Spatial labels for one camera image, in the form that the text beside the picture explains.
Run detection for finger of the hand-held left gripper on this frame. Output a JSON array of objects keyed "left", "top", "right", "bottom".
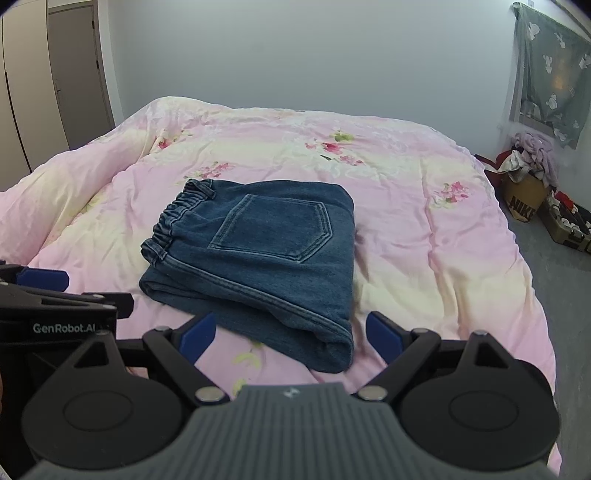
[
  {"left": 0, "top": 285, "right": 136, "bottom": 321},
  {"left": 0, "top": 261, "right": 71, "bottom": 293}
]

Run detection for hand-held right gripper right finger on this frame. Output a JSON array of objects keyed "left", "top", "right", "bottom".
[{"left": 353, "top": 310, "right": 516, "bottom": 401}]

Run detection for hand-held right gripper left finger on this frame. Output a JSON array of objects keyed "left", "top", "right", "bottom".
[{"left": 78, "top": 311, "right": 232, "bottom": 406}]

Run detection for blue denim pants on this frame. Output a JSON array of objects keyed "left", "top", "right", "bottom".
[{"left": 139, "top": 178, "right": 357, "bottom": 374}]

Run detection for pink floral quilt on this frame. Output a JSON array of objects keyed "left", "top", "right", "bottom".
[{"left": 0, "top": 96, "right": 563, "bottom": 476}]

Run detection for brown cardboard box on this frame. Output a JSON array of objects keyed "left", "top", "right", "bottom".
[{"left": 501, "top": 172, "right": 551, "bottom": 223}]

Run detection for beige wardrobe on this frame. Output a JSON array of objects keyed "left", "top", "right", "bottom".
[{"left": 0, "top": 0, "right": 117, "bottom": 191}]

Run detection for olive box with patterned clothes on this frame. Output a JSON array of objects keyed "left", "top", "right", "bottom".
[{"left": 537, "top": 189, "right": 591, "bottom": 256}]

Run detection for purple cloth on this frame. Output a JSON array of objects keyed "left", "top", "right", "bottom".
[{"left": 513, "top": 132, "right": 558, "bottom": 186}]

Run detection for grey-green printed curtain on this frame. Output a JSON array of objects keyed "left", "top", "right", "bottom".
[{"left": 507, "top": 2, "right": 591, "bottom": 151}]

